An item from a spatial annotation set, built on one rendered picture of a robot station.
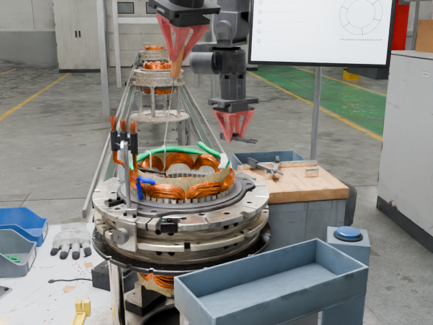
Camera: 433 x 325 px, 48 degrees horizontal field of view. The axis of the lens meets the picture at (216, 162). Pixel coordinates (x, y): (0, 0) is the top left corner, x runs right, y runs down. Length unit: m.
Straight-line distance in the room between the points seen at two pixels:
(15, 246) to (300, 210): 0.80
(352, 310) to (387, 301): 1.85
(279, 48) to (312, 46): 0.12
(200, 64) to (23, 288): 0.67
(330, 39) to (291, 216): 0.97
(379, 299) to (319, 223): 1.75
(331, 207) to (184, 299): 0.48
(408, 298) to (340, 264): 2.08
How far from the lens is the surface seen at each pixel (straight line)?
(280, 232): 1.02
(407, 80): 3.52
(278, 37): 1.88
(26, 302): 1.22
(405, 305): 2.75
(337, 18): 1.85
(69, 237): 1.45
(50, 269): 1.34
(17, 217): 1.59
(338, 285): 0.69
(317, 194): 1.01
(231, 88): 1.08
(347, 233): 0.87
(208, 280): 0.69
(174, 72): 0.84
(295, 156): 1.28
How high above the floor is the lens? 1.39
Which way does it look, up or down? 16 degrees down
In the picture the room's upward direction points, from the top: straight up
